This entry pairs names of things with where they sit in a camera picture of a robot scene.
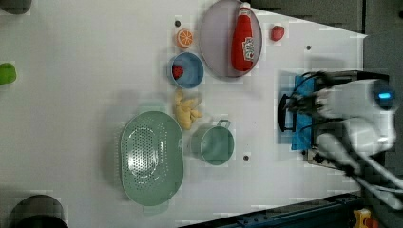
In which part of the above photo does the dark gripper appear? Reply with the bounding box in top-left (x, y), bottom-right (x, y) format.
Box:
top-left (286, 93), bottom-right (322, 113)

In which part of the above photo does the blue glass oven door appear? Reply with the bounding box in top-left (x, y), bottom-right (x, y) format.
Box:
top-left (278, 75), bottom-right (314, 151)

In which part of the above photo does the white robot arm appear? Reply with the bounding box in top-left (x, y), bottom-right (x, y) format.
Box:
top-left (282, 79), bottom-right (402, 211)

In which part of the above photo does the red tomato toy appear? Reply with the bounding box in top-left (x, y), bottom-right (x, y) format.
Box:
top-left (271, 26), bottom-right (285, 42)

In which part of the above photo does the red ketchup bottle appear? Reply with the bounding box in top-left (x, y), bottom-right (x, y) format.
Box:
top-left (231, 2), bottom-right (255, 71)

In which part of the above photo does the yellow banana bunch toy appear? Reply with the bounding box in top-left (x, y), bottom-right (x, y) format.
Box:
top-left (175, 88), bottom-right (202, 130)

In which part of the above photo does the blue bowl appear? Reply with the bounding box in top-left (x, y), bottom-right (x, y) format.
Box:
top-left (166, 52), bottom-right (204, 89)

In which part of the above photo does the red strawberry toy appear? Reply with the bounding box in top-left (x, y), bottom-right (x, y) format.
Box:
top-left (172, 66), bottom-right (183, 80)

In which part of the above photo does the orange slice toy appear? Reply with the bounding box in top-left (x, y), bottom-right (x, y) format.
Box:
top-left (176, 28), bottom-right (193, 48)

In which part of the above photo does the green toy at edge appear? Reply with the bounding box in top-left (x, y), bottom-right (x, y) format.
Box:
top-left (0, 63), bottom-right (17, 85)

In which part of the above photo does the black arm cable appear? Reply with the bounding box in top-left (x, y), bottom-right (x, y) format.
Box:
top-left (291, 70), bottom-right (331, 99)

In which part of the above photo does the green cup with handle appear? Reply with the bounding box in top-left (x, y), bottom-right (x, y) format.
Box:
top-left (190, 120), bottom-right (235, 165)

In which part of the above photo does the black cylinder post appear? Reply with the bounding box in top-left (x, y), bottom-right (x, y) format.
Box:
top-left (0, 0), bottom-right (32, 15)
top-left (8, 195), bottom-right (68, 228)

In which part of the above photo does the black cylinder post upper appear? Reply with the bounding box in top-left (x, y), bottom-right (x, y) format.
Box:
top-left (0, 0), bottom-right (32, 15)

